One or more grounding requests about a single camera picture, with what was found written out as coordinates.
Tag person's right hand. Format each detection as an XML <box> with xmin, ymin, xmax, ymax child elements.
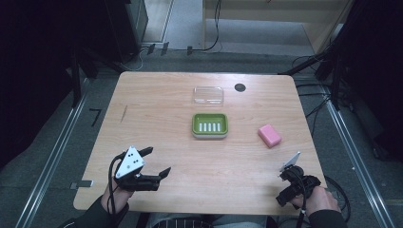
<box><xmin>292</xmin><ymin>185</ymin><xmax>342</xmax><ymax>219</ymax></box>

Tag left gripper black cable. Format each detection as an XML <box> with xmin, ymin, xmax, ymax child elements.
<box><xmin>107</xmin><ymin>151</ymin><xmax>127</xmax><ymax>217</ymax></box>

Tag pink soap bar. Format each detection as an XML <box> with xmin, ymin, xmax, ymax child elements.
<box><xmin>257</xmin><ymin>123</ymin><xmax>283</xmax><ymax>149</ymax></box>

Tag light wooden furniture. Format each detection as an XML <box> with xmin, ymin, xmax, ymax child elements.
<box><xmin>202</xmin><ymin>0</ymin><xmax>355</xmax><ymax>55</ymax></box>

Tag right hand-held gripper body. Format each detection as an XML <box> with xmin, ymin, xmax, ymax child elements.
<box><xmin>275</xmin><ymin>151</ymin><xmax>322</xmax><ymax>209</ymax></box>

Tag white floor cable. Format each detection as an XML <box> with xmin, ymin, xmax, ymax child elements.
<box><xmin>122</xmin><ymin>47</ymin><xmax>150</xmax><ymax>72</ymax></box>

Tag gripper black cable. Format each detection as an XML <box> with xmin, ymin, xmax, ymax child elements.
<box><xmin>107</xmin><ymin>151</ymin><xmax>127</xmax><ymax>217</ymax></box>
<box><xmin>286</xmin><ymin>170</ymin><xmax>309</xmax><ymax>228</ymax></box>

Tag black cabinet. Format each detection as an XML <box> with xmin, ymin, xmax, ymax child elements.
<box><xmin>101</xmin><ymin>0</ymin><xmax>149</xmax><ymax>65</ymax></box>

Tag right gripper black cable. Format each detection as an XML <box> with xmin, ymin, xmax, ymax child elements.
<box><xmin>286</xmin><ymin>170</ymin><xmax>309</xmax><ymax>228</ymax></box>

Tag black hanging cable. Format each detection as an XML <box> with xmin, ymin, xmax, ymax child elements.
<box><xmin>191</xmin><ymin>0</ymin><xmax>222</xmax><ymax>52</ymax></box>

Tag black floor cable loop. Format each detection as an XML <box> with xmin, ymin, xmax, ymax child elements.
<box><xmin>322</xmin><ymin>175</ymin><xmax>352</xmax><ymax>223</ymax></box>

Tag black floor cables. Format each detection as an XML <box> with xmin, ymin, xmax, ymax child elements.
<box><xmin>291</xmin><ymin>55</ymin><xmax>334</xmax><ymax>137</ymax></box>

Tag metal floor rail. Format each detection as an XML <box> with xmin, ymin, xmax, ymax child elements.
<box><xmin>319</xmin><ymin>84</ymin><xmax>397</xmax><ymax>228</ymax></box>
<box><xmin>13</xmin><ymin>77</ymin><xmax>90</xmax><ymax>228</ymax></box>

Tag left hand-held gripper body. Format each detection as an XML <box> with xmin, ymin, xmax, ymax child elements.
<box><xmin>113</xmin><ymin>145</ymin><xmax>162</xmax><ymax>192</ymax></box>

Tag small metal bracket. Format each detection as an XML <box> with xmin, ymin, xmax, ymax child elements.
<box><xmin>69</xmin><ymin>180</ymin><xmax>95</xmax><ymax>190</ymax></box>

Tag person's left hand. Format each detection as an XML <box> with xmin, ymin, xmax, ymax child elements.
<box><xmin>100</xmin><ymin>185</ymin><xmax>134</xmax><ymax>215</ymax></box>

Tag clear plastic soap box lid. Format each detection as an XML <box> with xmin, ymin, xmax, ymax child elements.
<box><xmin>191</xmin><ymin>85</ymin><xmax>225</xmax><ymax>107</ymax></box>

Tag green soap dish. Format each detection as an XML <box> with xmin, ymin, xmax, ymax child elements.
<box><xmin>191</xmin><ymin>112</ymin><xmax>229</xmax><ymax>141</ymax></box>

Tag black tripod stand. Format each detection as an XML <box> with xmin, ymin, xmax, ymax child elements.
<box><xmin>278</xmin><ymin>31</ymin><xmax>345</xmax><ymax>112</ymax></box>

